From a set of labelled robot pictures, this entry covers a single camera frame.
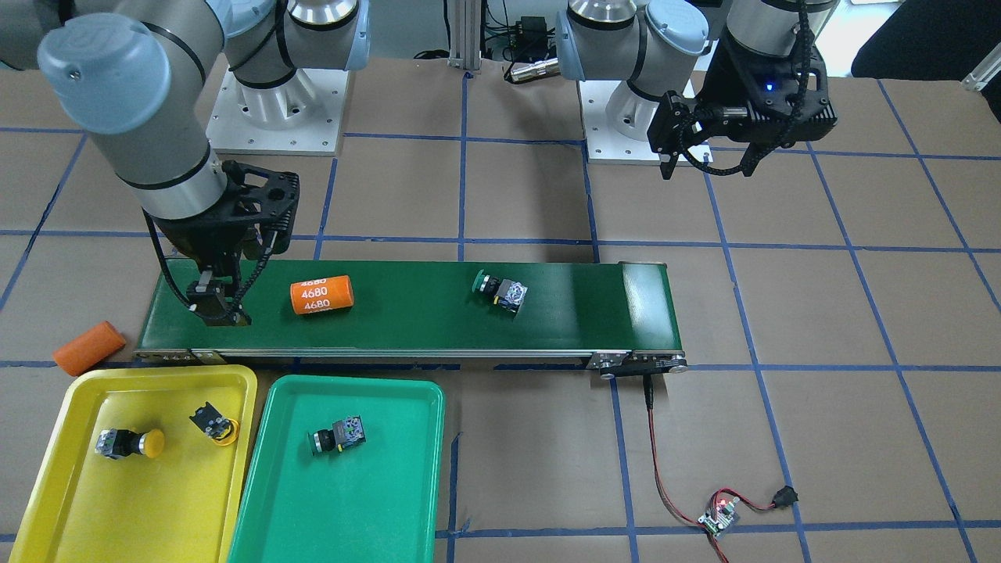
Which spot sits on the plain orange cylinder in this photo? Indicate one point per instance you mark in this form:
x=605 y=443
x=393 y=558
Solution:
x=88 y=349

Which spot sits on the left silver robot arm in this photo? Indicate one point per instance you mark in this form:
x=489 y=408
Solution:
x=666 y=46

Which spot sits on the yellow plastic tray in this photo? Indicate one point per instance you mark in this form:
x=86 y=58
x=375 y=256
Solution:
x=179 y=507

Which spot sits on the green plastic tray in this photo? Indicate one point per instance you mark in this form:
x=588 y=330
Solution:
x=373 y=503

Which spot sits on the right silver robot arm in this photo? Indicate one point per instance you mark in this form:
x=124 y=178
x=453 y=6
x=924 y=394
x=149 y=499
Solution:
x=129 y=74

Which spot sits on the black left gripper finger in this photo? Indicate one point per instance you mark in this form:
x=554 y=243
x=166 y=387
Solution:
x=668 y=164

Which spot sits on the orange cylinder printed 4680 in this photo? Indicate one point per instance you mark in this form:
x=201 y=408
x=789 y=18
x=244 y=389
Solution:
x=321 y=294

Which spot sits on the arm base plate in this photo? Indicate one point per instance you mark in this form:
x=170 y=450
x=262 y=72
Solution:
x=302 y=117
x=616 y=123

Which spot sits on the green conveyor belt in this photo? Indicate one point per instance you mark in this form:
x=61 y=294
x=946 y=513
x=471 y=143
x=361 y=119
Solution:
x=618 y=319

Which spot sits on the green push button switch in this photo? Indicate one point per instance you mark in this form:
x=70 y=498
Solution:
x=342 y=435

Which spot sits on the yellow push button switch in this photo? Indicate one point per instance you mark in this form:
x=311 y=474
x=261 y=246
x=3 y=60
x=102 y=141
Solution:
x=222 y=430

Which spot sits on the small controller circuit board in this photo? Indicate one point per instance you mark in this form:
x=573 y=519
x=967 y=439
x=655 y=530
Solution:
x=720 y=515

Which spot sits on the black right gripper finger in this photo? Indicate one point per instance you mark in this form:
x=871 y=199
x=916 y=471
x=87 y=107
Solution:
x=232 y=285
x=207 y=299

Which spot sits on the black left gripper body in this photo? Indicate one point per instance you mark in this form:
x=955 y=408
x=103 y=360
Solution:
x=724 y=84

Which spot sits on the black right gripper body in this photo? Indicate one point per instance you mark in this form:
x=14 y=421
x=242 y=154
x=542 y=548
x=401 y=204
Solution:
x=197 y=242

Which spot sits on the aluminium frame post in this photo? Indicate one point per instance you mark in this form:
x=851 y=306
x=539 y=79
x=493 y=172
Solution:
x=464 y=34

